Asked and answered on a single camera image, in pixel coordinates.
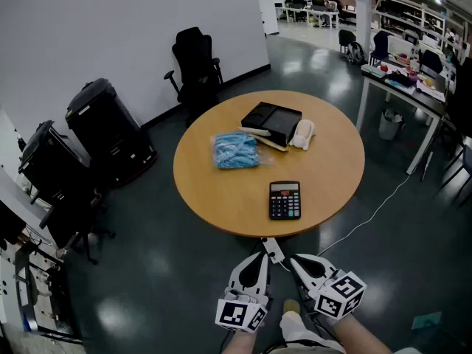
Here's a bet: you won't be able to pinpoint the white power strip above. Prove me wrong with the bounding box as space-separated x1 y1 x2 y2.
260 237 286 264

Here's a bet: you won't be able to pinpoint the black chair with metal legs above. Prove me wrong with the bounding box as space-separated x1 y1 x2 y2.
437 56 472 208

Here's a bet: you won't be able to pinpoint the large black wheeled case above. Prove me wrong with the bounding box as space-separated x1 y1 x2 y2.
65 77 160 188

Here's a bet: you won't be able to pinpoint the black-top desk with white legs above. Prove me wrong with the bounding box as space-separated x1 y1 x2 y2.
355 61 449 176

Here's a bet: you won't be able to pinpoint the white power cable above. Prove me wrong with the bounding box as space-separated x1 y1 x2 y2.
316 152 433 257

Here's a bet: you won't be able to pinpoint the black high-back office chair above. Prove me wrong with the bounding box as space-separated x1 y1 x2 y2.
164 27 225 127

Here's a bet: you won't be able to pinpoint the white equipment rack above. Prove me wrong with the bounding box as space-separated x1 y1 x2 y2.
0 226 83 344

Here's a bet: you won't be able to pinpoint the blue items in clear bag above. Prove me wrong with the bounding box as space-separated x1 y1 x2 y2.
209 131 276 170

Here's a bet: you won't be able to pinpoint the long white office desks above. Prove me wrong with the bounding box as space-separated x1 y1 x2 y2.
274 0 358 31

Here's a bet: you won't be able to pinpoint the grey mesh wastebasket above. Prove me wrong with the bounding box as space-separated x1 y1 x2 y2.
378 108 406 141

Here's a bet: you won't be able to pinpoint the person's right forearm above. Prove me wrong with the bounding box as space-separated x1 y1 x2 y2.
331 312 392 354

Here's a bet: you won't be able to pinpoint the grey backpack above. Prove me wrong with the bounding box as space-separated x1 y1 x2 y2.
344 41 369 66

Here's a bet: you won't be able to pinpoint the black calculator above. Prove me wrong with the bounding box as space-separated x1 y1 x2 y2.
268 181 302 221

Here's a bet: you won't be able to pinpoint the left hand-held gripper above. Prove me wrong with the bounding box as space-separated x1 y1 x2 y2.
215 252 274 334

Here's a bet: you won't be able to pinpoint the teal floor sheet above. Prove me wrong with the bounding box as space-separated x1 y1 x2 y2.
410 310 444 332

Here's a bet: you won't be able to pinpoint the black low swivel chair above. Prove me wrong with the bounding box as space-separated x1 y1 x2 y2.
38 187 117 266

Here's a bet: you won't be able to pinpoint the beige flat wooden piece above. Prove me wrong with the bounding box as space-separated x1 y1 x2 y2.
237 125 290 153

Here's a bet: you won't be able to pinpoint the person's left forearm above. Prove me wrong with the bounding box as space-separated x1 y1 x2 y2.
220 329 256 354

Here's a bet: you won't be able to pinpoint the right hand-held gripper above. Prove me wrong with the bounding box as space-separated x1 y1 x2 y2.
289 253 368 322

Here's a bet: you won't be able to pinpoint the person's leg in white trousers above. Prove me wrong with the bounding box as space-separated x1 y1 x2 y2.
279 310 347 354

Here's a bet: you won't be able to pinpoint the small black wheeled case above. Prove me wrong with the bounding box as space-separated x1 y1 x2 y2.
18 119 92 207

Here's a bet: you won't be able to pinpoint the black divided tray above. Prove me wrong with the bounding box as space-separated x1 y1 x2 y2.
240 101 302 148

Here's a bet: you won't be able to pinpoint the beige plush rabbit toy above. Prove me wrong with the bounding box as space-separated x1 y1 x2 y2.
288 119 317 150

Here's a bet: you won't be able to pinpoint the black armless chair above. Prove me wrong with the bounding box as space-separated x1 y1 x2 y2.
338 29 357 54

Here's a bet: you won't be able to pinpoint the dark blue chair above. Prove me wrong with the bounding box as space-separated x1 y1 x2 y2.
369 30 396 66

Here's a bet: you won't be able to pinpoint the white storage shelving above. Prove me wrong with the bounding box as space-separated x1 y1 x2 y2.
369 0 472 53

